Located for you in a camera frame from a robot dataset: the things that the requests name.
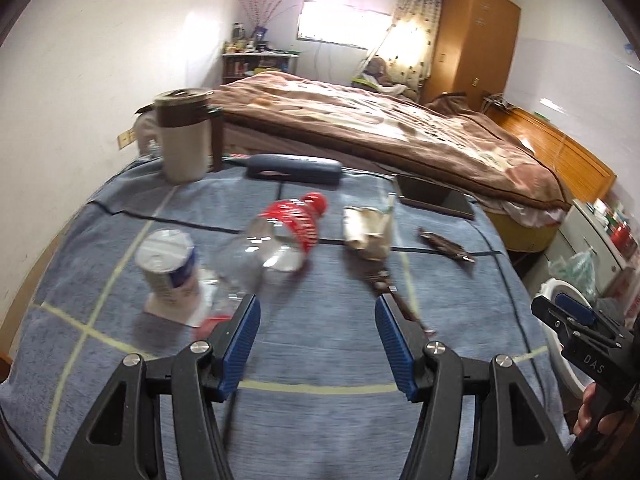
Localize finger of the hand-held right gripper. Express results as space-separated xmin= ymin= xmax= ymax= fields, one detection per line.
xmin=555 ymin=291 xmax=626 ymax=348
xmin=531 ymin=295 xmax=576 ymax=343

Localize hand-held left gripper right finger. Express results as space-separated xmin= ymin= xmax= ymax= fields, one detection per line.
xmin=374 ymin=294 xmax=581 ymax=480

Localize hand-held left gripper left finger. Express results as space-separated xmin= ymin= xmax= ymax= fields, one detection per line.
xmin=57 ymin=294 xmax=262 ymax=480

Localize white round waste bin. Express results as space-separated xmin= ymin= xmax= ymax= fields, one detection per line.
xmin=532 ymin=277 xmax=593 ymax=398

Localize clear plastic wrapper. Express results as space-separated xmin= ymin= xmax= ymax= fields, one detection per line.
xmin=144 ymin=265 xmax=247 ymax=343

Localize dark key bunch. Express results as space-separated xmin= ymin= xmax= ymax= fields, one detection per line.
xmin=367 ymin=269 xmax=437 ymax=338

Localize white yogurt cup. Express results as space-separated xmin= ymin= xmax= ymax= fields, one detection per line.
xmin=135 ymin=229 xmax=202 ymax=307

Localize clear bottle with red label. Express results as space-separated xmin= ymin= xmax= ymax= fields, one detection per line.
xmin=212 ymin=191 xmax=331 ymax=306

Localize brown snack wrapper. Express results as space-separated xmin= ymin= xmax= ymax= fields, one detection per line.
xmin=417 ymin=226 xmax=477 ymax=265

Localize beige paper bag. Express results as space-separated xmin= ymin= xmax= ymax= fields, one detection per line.
xmin=341 ymin=192 xmax=397 ymax=262

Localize person's right hand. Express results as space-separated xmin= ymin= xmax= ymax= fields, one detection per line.
xmin=572 ymin=382 xmax=628 ymax=440

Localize green plastic bag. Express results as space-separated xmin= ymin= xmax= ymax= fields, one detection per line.
xmin=547 ymin=250 xmax=599 ymax=303

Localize white nightstand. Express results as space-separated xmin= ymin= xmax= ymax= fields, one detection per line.
xmin=557 ymin=199 xmax=638 ymax=298

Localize red jar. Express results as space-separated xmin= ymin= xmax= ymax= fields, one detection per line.
xmin=609 ymin=222 xmax=639 ymax=262

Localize wooden bed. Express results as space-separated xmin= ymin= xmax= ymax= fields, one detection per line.
xmin=220 ymin=105 xmax=617 ymax=253

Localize black smartphone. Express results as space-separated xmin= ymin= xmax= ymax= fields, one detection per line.
xmin=392 ymin=174 xmax=476 ymax=221

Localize black glasses case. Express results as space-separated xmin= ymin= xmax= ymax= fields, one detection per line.
xmin=246 ymin=154 xmax=344 ymax=186

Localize power strip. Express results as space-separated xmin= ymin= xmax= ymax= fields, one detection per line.
xmin=481 ymin=94 xmax=517 ymax=112

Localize brown and cream mug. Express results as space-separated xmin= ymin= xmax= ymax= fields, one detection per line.
xmin=151 ymin=88 xmax=226 ymax=184

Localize brown blanket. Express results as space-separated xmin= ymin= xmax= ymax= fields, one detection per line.
xmin=212 ymin=70 xmax=572 ymax=212

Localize teddy bear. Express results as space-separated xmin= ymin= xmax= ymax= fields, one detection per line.
xmin=351 ymin=56 xmax=420 ymax=102

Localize wooden wardrobe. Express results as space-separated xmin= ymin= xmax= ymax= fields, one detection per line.
xmin=419 ymin=0 xmax=521 ymax=107

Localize cluttered shelf desk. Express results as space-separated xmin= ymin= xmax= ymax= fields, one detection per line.
xmin=221 ymin=49 xmax=301 ymax=84

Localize patterned curtain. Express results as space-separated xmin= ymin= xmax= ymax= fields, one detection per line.
xmin=387 ymin=0 xmax=446 ymax=96

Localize window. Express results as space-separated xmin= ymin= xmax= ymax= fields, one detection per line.
xmin=297 ymin=0 xmax=392 ymax=52

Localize decorative branches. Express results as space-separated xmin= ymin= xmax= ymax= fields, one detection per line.
xmin=237 ymin=0 xmax=287 ymax=41

